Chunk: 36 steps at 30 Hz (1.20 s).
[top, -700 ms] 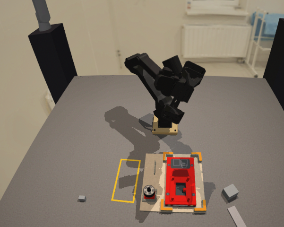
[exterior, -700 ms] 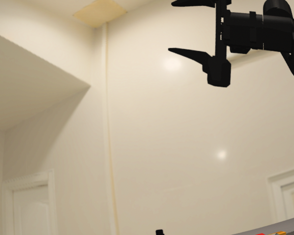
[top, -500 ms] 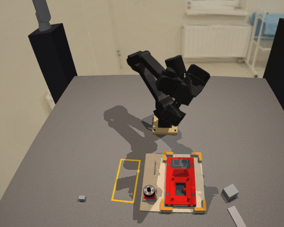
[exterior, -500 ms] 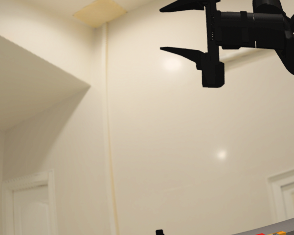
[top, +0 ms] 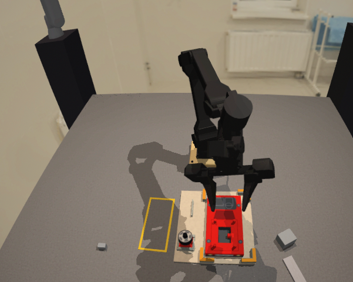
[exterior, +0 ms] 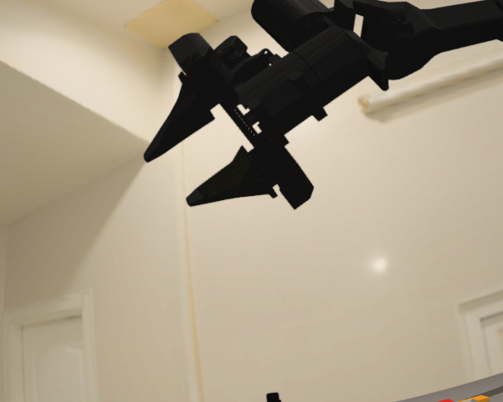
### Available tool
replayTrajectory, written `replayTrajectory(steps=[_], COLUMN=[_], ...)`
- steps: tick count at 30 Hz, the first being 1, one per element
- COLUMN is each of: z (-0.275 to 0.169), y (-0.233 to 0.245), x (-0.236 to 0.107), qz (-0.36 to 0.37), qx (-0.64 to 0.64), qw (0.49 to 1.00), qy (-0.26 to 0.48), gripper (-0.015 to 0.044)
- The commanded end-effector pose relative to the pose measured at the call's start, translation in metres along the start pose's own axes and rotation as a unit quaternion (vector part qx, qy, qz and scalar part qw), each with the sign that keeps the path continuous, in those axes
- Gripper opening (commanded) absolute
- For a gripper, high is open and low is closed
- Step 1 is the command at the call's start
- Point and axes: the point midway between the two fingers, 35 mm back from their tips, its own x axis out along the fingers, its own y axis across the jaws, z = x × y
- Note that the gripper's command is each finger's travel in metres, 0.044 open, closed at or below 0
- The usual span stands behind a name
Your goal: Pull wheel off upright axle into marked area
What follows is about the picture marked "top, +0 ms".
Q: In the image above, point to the beige flat bar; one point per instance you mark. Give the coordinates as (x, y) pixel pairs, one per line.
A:
(293, 269)

